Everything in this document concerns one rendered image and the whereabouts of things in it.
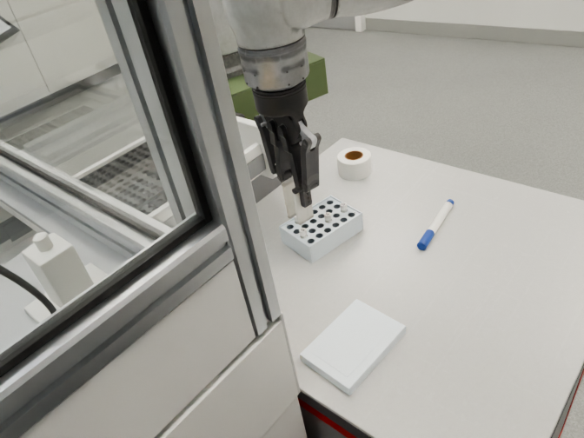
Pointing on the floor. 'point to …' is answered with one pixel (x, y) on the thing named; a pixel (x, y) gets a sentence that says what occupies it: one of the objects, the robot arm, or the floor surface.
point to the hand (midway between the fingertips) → (297, 200)
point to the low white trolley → (441, 301)
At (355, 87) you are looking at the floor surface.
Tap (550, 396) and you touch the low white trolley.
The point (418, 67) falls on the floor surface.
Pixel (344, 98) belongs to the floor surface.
